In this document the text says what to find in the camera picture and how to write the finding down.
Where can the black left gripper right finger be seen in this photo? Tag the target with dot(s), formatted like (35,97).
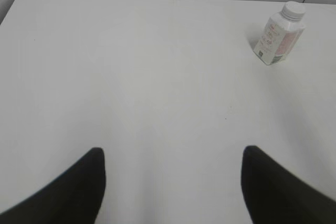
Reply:
(274,195)

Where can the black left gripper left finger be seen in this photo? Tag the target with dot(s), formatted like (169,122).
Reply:
(75,196)

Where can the white square plastic bottle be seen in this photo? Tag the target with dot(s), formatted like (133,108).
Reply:
(278,38)

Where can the white round bottle cap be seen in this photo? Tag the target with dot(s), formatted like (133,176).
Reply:
(293,11)

